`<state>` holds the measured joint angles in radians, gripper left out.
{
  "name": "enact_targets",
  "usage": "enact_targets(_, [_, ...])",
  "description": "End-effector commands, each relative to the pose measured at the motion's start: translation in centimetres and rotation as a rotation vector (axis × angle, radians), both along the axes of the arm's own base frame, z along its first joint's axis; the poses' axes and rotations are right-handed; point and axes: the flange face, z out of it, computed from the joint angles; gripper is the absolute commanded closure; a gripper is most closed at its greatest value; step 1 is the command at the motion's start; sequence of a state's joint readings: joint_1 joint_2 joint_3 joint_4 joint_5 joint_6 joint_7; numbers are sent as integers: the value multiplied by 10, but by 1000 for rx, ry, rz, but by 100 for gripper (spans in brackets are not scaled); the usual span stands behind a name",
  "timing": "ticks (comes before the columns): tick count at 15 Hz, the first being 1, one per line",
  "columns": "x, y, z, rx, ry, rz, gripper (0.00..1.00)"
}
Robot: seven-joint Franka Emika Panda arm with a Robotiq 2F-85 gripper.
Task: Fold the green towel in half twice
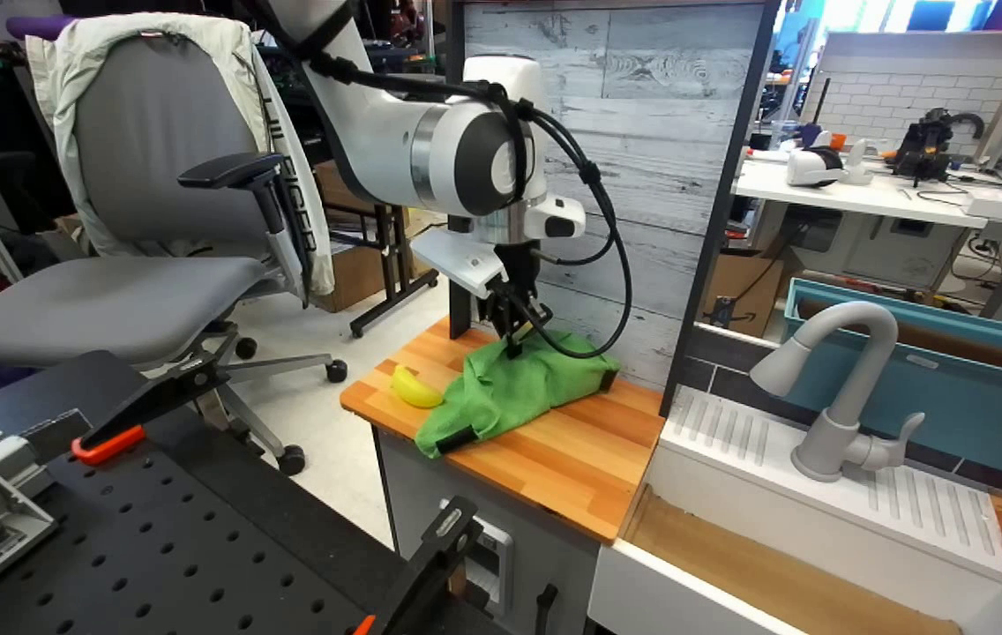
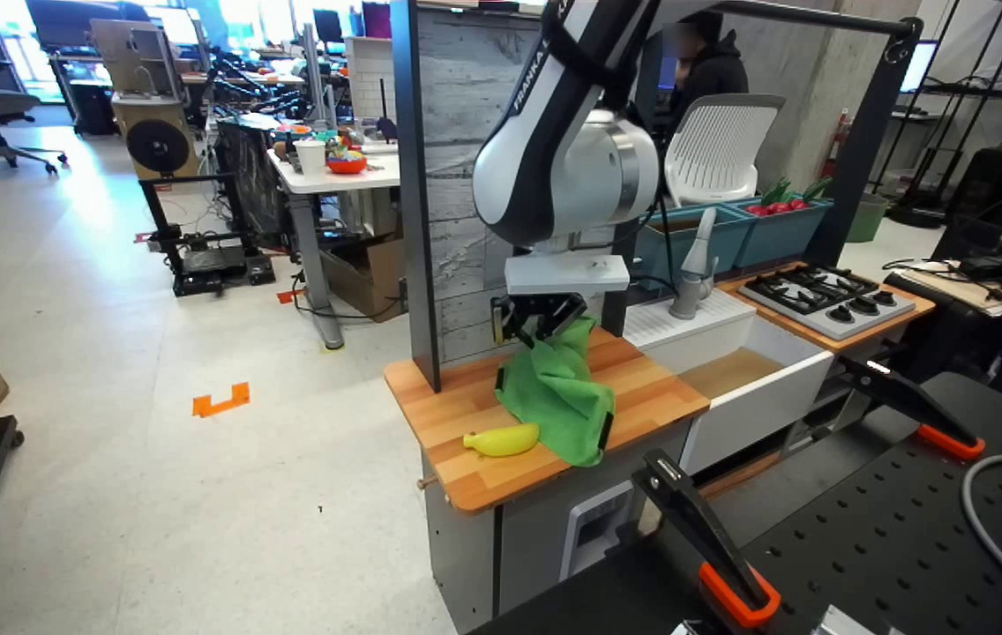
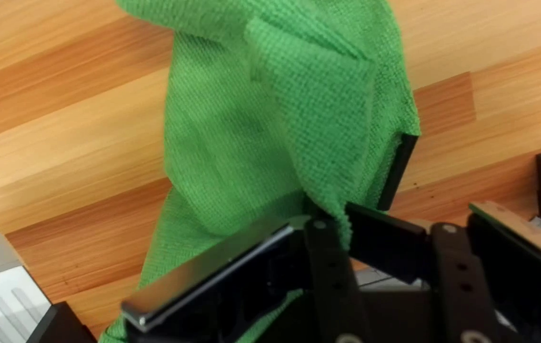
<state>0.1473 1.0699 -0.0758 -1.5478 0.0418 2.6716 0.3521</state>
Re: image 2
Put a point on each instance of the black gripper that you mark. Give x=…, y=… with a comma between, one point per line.
x=538, y=311

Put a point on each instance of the green towel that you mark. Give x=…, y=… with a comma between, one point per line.
x=554, y=399

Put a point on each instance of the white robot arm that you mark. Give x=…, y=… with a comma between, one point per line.
x=572, y=178

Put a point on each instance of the yellow toy banana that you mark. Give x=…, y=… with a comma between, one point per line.
x=501, y=442

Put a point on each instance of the grey faucet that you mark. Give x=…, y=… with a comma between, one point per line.
x=696, y=269

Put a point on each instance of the white sink basin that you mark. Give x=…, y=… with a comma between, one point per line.
x=750, y=430

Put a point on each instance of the teal storage bin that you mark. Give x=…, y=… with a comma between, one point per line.
x=761, y=243

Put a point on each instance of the white chair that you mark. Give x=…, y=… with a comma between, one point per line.
x=717, y=153

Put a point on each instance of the red bowl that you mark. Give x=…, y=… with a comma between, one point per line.
x=347, y=169

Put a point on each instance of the white desk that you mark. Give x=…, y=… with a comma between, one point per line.
x=328, y=182

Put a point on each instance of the grey stove top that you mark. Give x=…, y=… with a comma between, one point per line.
x=830, y=300

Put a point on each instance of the white cup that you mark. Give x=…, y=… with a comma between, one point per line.
x=308, y=156

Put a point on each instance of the person in black jacket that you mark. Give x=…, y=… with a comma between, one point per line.
x=714, y=72

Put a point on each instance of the orange floor marker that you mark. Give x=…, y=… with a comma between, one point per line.
x=220, y=404

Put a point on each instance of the green waste bin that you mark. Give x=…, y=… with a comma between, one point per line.
x=870, y=219

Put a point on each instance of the red fire extinguisher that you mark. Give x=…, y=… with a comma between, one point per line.
x=839, y=148

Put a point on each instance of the black perforated workbench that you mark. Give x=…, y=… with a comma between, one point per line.
x=902, y=531

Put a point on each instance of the dark cluttered side table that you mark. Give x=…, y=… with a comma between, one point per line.
x=996, y=225

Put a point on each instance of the white wrist mount plate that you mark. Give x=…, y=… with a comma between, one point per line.
x=566, y=272

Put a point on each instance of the black metal frame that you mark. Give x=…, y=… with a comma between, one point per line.
x=407, y=178

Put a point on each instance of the black frame 3D printer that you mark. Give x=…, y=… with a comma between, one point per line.
x=161, y=143

